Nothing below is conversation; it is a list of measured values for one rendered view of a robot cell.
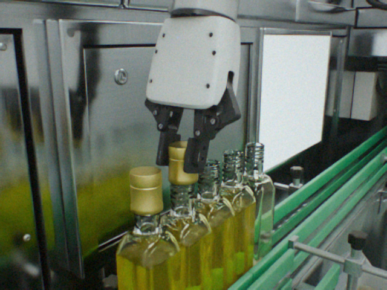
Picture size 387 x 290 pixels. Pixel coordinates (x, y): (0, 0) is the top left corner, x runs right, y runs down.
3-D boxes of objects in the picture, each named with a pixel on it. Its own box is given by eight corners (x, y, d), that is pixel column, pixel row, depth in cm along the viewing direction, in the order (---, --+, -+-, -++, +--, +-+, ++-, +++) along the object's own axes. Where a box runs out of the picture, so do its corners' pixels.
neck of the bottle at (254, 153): (250, 169, 63) (251, 140, 61) (266, 173, 61) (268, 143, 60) (240, 174, 60) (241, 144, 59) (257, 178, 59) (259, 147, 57)
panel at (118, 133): (313, 142, 123) (323, 31, 113) (323, 144, 121) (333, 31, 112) (69, 273, 54) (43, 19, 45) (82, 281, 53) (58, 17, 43)
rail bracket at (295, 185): (276, 211, 98) (279, 161, 94) (302, 219, 94) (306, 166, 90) (268, 217, 95) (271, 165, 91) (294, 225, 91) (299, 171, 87)
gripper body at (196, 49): (149, 3, 44) (135, 99, 45) (223, -4, 38) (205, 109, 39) (190, 22, 50) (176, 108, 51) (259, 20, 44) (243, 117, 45)
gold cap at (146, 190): (135, 201, 44) (133, 164, 43) (165, 202, 44) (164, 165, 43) (126, 214, 41) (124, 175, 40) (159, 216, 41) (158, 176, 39)
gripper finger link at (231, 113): (207, 52, 43) (179, 92, 45) (252, 93, 39) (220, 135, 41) (213, 54, 44) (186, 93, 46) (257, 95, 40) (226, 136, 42)
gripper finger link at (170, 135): (148, 106, 47) (139, 161, 47) (168, 109, 45) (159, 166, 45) (166, 109, 49) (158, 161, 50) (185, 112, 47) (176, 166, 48)
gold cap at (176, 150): (181, 173, 49) (180, 138, 48) (204, 179, 47) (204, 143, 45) (161, 180, 46) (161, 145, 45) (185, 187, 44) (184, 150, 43)
